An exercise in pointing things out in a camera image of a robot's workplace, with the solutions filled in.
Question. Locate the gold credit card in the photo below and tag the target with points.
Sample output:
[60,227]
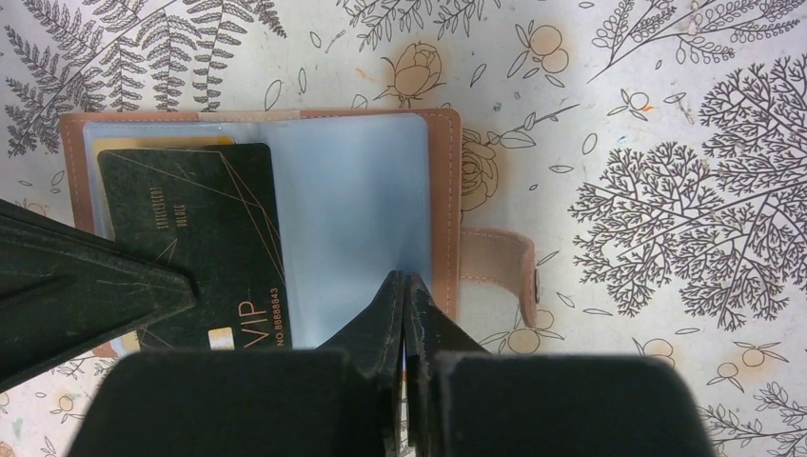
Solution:
[157,144]

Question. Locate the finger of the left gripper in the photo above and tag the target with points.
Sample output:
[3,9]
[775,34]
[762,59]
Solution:
[65,291]

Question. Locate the brown leather card holder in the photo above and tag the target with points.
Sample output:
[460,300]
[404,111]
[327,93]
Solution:
[360,192]

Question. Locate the black VIP credit card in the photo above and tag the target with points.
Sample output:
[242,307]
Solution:
[258,310]

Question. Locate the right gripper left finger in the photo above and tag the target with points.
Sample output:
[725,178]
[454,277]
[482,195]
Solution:
[340,399]

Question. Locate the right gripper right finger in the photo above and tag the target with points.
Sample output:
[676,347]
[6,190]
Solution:
[466,401]

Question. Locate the floral table mat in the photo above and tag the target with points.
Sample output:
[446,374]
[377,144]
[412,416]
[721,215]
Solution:
[654,153]

